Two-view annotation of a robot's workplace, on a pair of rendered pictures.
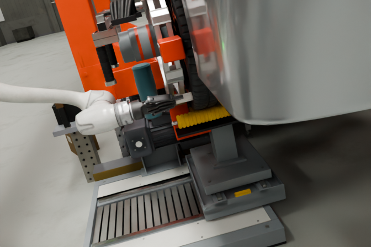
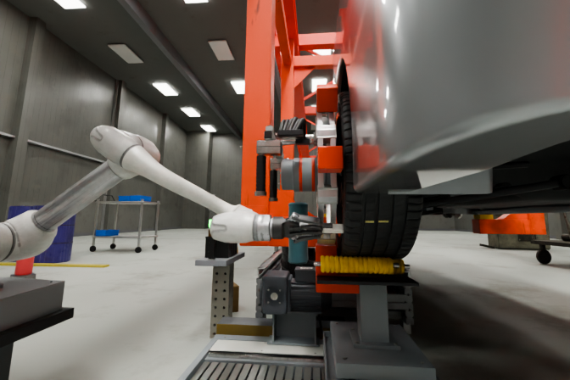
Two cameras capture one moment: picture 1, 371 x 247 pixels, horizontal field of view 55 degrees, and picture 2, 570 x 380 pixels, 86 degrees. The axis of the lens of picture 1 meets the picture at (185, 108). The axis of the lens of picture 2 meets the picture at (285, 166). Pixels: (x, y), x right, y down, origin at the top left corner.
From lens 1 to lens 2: 0.46 m
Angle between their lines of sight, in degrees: 31
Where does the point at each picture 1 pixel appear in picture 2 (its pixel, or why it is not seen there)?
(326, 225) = not seen: outside the picture
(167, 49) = (325, 153)
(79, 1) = not seen: hidden behind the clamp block
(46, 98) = (194, 194)
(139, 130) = (279, 279)
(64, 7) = (248, 149)
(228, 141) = (379, 315)
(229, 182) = (372, 368)
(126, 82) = not seen: hidden behind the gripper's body
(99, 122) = (233, 226)
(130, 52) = (289, 176)
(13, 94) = (165, 176)
